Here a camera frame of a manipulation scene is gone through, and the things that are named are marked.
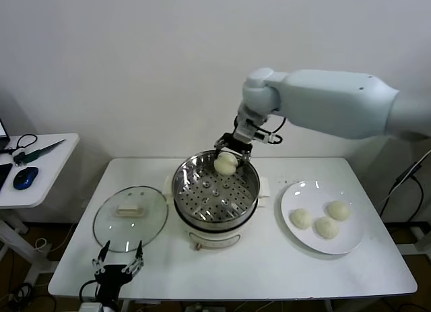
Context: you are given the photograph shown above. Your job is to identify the white oval plate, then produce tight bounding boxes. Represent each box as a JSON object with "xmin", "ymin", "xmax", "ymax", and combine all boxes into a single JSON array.
[{"xmin": 280, "ymin": 181, "xmax": 365, "ymax": 255}]

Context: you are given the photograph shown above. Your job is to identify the white side table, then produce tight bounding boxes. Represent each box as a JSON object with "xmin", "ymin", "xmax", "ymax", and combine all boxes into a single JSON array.
[{"xmin": 0, "ymin": 133, "xmax": 81, "ymax": 286}]

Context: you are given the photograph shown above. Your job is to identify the black cable loop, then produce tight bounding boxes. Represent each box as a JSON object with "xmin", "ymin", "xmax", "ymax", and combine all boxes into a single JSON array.
[{"xmin": 1, "ymin": 134, "xmax": 37, "ymax": 156}]

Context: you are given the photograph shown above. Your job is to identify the black floor cables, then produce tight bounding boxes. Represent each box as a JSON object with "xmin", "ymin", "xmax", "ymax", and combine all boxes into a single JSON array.
[{"xmin": 7, "ymin": 280, "xmax": 35, "ymax": 305}]

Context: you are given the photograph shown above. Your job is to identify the black smartphone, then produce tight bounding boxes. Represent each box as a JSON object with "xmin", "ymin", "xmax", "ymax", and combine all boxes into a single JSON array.
[{"xmin": 0, "ymin": 162, "xmax": 14, "ymax": 192}]

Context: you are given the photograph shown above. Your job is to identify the black white clip tool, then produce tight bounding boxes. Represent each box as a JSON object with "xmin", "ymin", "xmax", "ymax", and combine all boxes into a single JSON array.
[{"xmin": 13, "ymin": 149, "xmax": 28, "ymax": 167}]

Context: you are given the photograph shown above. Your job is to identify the black power cable with adapter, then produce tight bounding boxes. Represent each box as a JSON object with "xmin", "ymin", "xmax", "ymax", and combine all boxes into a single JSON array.
[{"xmin": 380, "ymin": 162, "xmax": 424, "ymax": 222}]

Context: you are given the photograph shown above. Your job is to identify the white electric cooker base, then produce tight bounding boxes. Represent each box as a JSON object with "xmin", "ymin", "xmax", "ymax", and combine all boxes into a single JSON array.
[{"xmin": 174, "ymin": 197, "xmax": 261, "ymax": 253}]

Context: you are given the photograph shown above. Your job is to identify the steel perforated steamer basket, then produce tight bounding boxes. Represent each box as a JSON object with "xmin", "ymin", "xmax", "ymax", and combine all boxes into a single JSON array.
[{"xmin": 162, "ymin": 151, "xmax": 272, "ymax": 224}]

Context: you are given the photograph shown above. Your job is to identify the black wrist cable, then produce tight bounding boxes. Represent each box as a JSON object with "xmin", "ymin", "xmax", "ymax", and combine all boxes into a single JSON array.
[
  {"xmin": 79, "ymin": 280, "xmax": 101, "ymax": 303},
  {"xmin": 268, "ymin": 115, "xmax": 288, "ymax": 145}
]

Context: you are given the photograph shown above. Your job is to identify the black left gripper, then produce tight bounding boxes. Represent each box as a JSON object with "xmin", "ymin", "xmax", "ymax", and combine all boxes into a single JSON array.
[{"xmin": 92, "ymin": 240, "xmax": 145, "ymax": 303}]

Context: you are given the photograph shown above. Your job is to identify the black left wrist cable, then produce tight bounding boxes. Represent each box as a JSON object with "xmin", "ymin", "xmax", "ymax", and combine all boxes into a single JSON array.
[{"xmin": 79, "ymin": 280, "xmax": 101, "ymax": 303}]

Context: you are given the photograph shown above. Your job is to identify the white floor cable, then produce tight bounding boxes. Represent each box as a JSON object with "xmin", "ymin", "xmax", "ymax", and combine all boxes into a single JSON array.
[{"xmin": 33, "ymin": 237, "xmax": 55, "ymax": 253}]

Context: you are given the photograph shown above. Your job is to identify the round glass lid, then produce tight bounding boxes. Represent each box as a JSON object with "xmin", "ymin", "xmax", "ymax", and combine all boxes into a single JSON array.
[{"xmin": 93, "ymin": 186, "xmax": 169, "ymax": 253}]

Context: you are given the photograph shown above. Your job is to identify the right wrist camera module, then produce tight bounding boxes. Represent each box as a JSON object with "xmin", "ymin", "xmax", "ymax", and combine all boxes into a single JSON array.
[{"xmin": 251, "ymin": 129, "xmax": 274, "ymax": 144}]

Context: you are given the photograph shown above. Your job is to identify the green handled knife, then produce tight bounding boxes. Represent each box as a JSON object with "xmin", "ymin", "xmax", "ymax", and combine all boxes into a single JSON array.
[{"xmin": 24, "ymin": 139, "xmax": 67, "ymax": 164}]

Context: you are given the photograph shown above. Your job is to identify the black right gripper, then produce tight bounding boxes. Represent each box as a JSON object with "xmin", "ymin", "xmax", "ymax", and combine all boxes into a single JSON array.
[{"xmin": 213, "ymin": 132, "xmax": 253, "ymax": 167}]

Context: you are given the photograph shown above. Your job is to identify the blue computer mouse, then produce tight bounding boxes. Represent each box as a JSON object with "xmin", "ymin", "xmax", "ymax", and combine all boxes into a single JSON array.
[{"xmin": 13, "ymin": 167, "xmax": 40, "ymax": 191}]

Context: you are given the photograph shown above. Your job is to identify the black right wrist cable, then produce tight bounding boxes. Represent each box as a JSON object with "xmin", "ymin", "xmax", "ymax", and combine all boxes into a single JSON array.
[{"xmin": 268, "ymin": 115, "xmax": 288, "ymax": 145}]

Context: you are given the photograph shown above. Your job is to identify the laptop computer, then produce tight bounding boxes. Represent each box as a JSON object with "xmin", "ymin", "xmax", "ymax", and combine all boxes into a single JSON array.
[{"xmin": 0, "ymin": 118, "xmax": 11, "ymax": 152}]

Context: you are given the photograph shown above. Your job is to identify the white steamed baozi bun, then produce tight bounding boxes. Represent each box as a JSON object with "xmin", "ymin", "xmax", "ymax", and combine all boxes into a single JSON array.
[
  {"xmin": 213, "ymin": 152, "xmax": 240, "ymax": 176},
  {"xmin": 290, "ymin": 208, "xmax": 314, "ymax": 230},
  {"xmin": 314, "ymin": 216, "xmax": 339, "ymax": 241},
  {"xmin": 325, "ymin": 200, "xmax": 352, "ymax": 222}
]

